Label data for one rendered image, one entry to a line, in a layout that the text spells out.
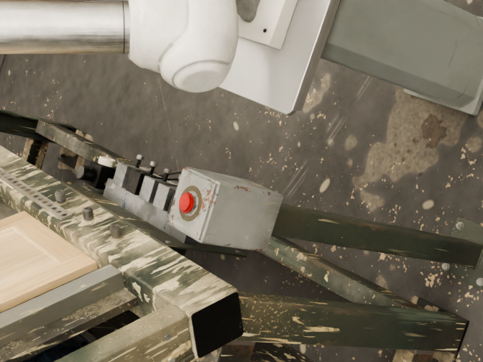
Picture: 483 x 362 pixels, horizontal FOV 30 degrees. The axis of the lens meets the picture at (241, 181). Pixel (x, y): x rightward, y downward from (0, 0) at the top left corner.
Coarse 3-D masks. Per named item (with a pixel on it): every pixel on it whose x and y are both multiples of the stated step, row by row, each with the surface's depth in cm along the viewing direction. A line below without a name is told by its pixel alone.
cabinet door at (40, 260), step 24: (24, 216) 223; (0, 240) 213; (24, 240) 212; (48, 240) 210; (0, 264) 202; (24, 264) 201; (48, 264) 200; (72, 264) 198; (96, 264) 198; (0, 288) 193; (24, 288) 191; (48, 288) 192
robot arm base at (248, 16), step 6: (240, 0) 188; (246, 0) 188; (252, 0) 187; (258, 0) 187; (240, 6) 189; (246, 6) 188; (252, 6) 187; (240, 12) 189; (246, 12) 188; (252, 12) 187; (246, 18) 188; (252, 18) 188
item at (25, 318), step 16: (96, 272) 189; (112, 272) 188; (64, 288) 185; (80, 288) 184; (96, 288) 185; (112, 288) 188; (32, 304) 181; (48, 304) 180; (64, 304) 182; (80, 304) 184; (0, 320) 177; (16, 320) 176; (32, 320) 178; (48, 320) 180; (0, 336) 175; (16, 336) 177
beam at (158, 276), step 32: (0, 160) 249; (0, 192) 237; (64, 224) 209; (96, 224) 207; (128, 224) 205; (96, 256) 197; (128, 256) 192; (160, 256) 190; (128, 288) 189; (160, 288) 178; (192, 288) 177; (224, 288) 176; (192, 320) 170; (224, 320) 175
